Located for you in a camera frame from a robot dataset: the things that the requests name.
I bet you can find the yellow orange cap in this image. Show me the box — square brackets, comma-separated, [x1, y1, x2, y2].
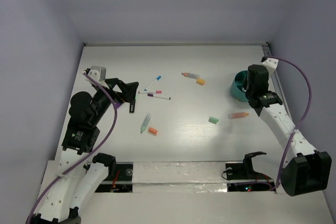
[196, 79, 205, 86]

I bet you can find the blue capped white marker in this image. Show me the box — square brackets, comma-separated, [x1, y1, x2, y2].
[144, 76, 161, 91]

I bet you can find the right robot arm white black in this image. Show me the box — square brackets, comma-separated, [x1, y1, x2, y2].
[246, 65, 332, 196]

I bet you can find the teal round divided container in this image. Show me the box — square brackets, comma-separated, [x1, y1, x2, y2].
[230, 70, 248, 103]

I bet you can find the silver foil tape strip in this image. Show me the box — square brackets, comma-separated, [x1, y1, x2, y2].
[132, 162, 227, 194]

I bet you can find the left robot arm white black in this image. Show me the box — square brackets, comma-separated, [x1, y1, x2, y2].
[26, 77, 139, 223]

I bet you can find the purple banded white marker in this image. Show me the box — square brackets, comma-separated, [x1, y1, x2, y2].
[147, 93, 171, 100]

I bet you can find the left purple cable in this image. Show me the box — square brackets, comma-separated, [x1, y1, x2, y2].
[26, 73, 119, 224]

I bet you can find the green highlighter clear body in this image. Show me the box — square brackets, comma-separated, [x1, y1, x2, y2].
[140, 113, 151, 133]

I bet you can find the orange pink highlighter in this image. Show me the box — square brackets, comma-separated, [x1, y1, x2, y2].
[228, 112, 249, 120]

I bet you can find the pink capped white marker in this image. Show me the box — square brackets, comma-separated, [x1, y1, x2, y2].
[138, 90, 162, 94]

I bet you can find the green cap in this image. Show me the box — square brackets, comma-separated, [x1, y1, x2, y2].
[208, 116, 219, 124]

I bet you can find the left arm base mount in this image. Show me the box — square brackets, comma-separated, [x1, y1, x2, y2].
[82, 153, 133, 193]

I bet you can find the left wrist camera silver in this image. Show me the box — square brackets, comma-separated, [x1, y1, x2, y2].
[83, 66, 107, 82]

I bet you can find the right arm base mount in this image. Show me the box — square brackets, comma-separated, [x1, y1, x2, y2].
[221, 152, 276, 192]

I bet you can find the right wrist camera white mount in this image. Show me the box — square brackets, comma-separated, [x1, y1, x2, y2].
[261, 57, 279, 76]

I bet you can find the orange highlighter cap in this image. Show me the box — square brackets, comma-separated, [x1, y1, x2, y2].
[148, 127, 158, 135]

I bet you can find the orange clear highlighter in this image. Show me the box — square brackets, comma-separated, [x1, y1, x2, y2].
[182, 72, 200, 80]

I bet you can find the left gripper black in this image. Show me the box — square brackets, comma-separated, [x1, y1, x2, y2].
[91, 77, 139, 124]

